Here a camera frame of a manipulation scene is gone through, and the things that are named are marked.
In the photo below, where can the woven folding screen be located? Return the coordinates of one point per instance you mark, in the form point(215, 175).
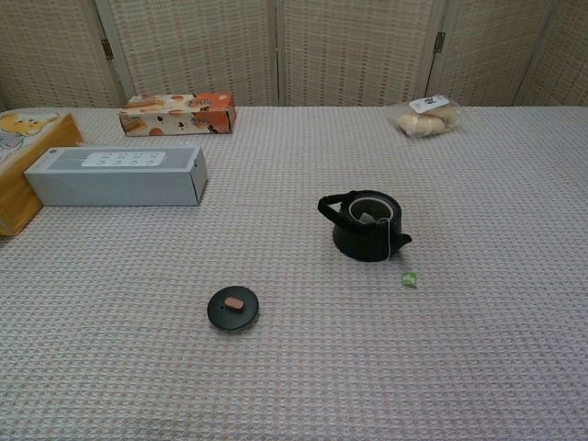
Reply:
point(193, 50)

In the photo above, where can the bagged bread roll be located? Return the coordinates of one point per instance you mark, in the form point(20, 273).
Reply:
point(425, 120)

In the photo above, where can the woven pink tablecloth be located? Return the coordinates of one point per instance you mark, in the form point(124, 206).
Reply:
point(294, 358)

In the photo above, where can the orange snack box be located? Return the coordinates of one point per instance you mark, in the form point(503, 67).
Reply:
point(179, 115)

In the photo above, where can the yellow cat tissue box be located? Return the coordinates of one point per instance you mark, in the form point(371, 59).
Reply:
point(32, 151)

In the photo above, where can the grey power strip box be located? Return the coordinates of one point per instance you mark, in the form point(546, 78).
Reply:
point(115, 184)

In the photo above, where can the black teapot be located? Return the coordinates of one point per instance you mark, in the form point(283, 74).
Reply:
point(363, 243)

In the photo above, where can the black teapot lid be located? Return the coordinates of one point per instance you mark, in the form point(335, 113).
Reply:
point(233, 308)

